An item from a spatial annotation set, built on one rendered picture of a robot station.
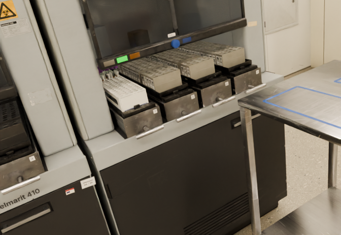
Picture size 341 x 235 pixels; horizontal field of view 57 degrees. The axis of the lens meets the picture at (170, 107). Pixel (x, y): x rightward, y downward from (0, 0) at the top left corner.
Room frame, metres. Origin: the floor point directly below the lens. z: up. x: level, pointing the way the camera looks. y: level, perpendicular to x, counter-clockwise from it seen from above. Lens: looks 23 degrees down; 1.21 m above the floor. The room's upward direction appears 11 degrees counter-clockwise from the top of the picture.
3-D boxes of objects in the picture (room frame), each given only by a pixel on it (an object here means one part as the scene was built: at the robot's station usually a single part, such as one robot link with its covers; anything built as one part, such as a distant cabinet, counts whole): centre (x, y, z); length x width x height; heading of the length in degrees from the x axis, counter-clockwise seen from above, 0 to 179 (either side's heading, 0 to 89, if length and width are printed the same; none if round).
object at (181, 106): (1.30, 0.09, 0.78); 0.73 x 0.14 x 0.09; 25
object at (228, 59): (1.22, -0.28, 0.85); 0.12 x 0.02 x 0.06; 114
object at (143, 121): (1.24, 0.23, 0.78); 0.73 x 0.14 x 0.09; 25
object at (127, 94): (1.12, 0.18, 0.83); 0.30 x 0.10 x 0.06; 25
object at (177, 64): (1.24, -0.11, 0.85); 0.12 x 0.02 x 0.06; 114
